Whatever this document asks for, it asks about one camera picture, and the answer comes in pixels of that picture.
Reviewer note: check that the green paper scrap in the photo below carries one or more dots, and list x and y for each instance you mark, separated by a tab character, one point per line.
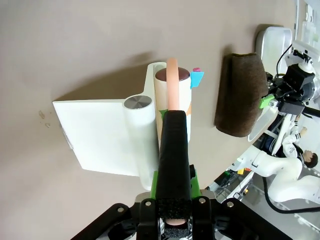
163	113

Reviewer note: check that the brown towel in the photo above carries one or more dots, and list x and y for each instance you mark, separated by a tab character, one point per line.
237	100

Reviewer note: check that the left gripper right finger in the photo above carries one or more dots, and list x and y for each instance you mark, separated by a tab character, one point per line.
202	220

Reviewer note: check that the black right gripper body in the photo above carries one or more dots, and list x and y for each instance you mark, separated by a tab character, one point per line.
298	82

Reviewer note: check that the orange paper scrap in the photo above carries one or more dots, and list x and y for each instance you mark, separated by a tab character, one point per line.
188	110

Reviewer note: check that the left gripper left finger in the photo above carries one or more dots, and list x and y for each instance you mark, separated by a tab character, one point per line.
147	220

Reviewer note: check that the pink lint roller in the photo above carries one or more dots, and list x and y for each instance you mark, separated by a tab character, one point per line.
175	155

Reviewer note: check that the small figure white jacket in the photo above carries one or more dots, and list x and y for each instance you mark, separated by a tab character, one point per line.
291	147

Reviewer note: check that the white lint roller stand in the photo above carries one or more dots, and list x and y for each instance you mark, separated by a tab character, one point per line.
100	132

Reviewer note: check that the white wall fixture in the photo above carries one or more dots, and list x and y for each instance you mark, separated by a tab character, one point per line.
308	27

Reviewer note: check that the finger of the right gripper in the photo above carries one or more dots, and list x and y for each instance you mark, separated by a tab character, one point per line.
266	101
276	85

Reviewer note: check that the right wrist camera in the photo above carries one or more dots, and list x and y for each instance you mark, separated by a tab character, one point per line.
306	66

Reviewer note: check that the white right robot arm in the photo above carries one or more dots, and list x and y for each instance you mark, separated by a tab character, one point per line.
280	165

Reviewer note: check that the pink paper scrap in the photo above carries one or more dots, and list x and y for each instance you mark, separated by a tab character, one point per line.
197	69

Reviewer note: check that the blue paper scrap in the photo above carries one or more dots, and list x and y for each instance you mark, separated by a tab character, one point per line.
196	78

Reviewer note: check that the small beige crumb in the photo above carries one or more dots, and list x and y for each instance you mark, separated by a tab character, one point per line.
47	124

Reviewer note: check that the white metal frame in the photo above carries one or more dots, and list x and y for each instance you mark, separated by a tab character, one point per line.
283	125

